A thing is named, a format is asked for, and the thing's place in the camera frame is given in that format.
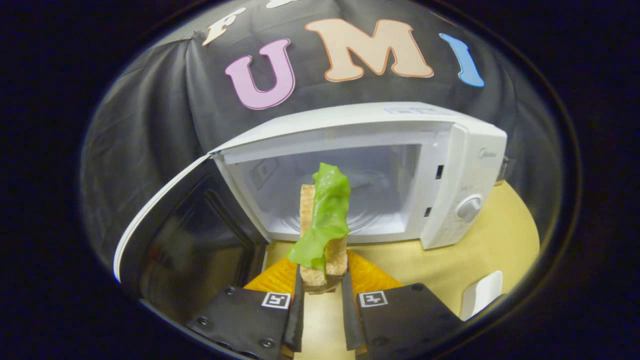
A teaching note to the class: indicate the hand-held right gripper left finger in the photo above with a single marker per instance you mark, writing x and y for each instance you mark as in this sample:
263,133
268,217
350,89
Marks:
295,310

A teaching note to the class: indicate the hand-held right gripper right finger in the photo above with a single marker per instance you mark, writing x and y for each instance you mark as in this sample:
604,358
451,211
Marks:
351,320

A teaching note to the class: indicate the toast sandwich with lettuce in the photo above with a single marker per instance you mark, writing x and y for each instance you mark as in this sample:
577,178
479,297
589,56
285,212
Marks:
330,200

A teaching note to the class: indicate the white microwave oven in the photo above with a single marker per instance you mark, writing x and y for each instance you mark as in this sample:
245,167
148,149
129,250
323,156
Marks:
465,165

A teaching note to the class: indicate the white rectangular food tray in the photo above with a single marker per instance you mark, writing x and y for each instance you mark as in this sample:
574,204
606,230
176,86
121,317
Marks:
482,295

